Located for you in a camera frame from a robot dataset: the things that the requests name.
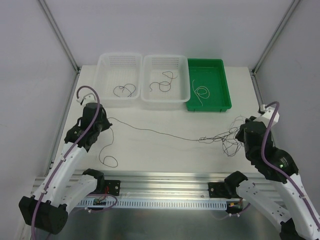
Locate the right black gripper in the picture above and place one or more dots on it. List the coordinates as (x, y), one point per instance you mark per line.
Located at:
(243, 133)

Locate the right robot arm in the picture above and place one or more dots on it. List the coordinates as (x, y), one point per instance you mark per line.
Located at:
(297, 219)

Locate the aluminium frame post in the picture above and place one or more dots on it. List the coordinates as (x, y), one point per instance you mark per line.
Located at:
(276, 34)
(58, 34)

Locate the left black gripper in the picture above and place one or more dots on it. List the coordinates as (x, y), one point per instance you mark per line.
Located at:
(104, 122)

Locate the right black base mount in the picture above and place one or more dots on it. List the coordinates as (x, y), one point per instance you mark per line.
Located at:
(218, 190)

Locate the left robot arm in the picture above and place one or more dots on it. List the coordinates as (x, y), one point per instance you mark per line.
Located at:
(49, 206)

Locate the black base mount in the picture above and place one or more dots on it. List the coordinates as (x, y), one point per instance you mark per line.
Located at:
(112, 187)
(218, 190)

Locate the green plastic tray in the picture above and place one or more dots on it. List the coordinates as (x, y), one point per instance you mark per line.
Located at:
(209, 90)

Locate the left aluminium frame post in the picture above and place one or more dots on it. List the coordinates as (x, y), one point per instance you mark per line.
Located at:
(58, 34)

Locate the white mesh basket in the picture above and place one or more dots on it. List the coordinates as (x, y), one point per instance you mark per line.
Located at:
(165, 83)
(117, 79)

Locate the right aluminium frame post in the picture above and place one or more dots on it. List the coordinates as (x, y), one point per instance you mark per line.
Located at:
(276, 34)

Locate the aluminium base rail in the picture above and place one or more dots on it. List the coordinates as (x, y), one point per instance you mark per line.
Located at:
(172, 185)

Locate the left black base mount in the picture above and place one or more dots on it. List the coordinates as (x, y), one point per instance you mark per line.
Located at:
(112, 187)

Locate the white slotted cable duct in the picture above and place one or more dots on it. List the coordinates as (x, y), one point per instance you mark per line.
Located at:
(176, 204)

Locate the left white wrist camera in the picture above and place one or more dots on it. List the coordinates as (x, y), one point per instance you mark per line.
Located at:
(86, 99)

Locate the left white mesh basket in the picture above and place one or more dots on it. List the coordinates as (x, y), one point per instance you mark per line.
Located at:
(117, 79)

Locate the middle white mesh basket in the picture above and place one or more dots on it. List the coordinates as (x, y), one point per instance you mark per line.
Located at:
(165, 83)

